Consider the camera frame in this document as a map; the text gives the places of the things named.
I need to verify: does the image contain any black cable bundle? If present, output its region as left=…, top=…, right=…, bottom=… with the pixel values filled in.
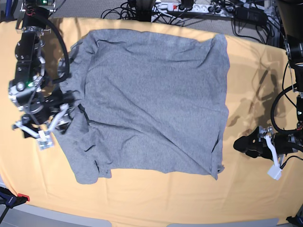
left=101, top=0, right=190, bottom=26

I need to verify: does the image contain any grey t-shirt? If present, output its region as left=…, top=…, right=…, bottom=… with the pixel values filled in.
left=55, top=29, right=230, bottom=184

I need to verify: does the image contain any blue red table clamp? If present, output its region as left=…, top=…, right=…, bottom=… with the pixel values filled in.
left=0, top=187, right=30, bottom=209

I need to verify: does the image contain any black power adapter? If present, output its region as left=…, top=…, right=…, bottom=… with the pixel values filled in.
left=234, top=7, right=268, bottom=26

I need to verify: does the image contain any yellow table cloth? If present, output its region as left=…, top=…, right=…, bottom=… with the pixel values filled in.
left=0, top=22, right=303, bottom=227

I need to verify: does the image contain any white power strip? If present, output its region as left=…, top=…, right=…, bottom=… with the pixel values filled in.
left=153, top=1, right=233, bottom=18

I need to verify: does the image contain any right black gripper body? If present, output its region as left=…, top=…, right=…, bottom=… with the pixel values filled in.
left=22, top=88, right=75, bottom=133

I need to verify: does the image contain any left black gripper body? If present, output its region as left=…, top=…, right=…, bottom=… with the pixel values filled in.
left=253, top=125, right=285, bottom=161

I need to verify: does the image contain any black clamp right corner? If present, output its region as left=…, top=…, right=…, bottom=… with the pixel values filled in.
left=286, top=215, right=303, bottom=227

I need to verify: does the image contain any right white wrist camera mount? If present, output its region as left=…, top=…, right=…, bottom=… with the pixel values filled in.
left=12, top=104, right=71, bottom=150

